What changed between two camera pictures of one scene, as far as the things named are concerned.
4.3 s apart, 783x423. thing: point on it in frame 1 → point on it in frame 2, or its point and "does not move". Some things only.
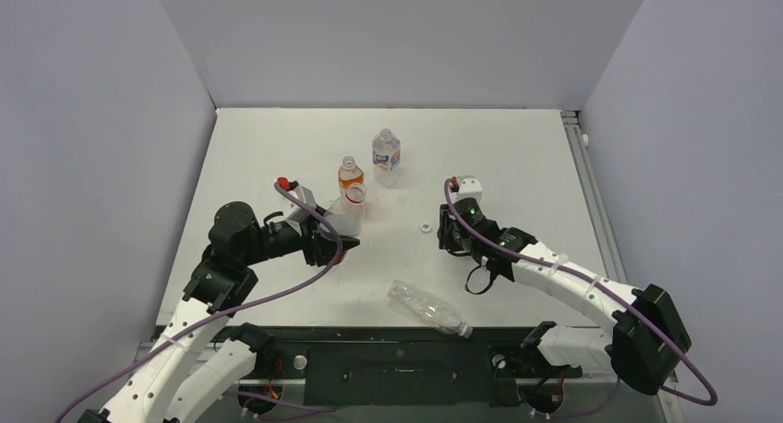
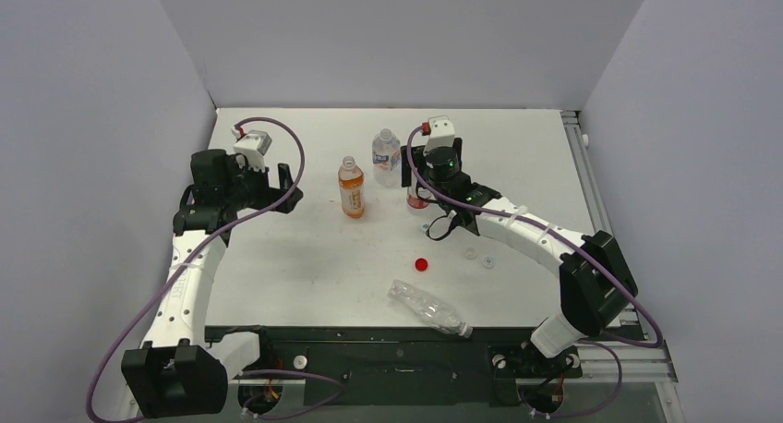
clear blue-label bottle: x=386 y=156 does not move
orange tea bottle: x=349 y=174 does not move
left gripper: x=323 y=244 → x=269 y=196
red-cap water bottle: x=347 y=216 → x=413 y=200
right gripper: x=449 y=237 → x=413 y=163
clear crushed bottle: x=428 y=308 does not move
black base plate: x=402 y=367 does not move
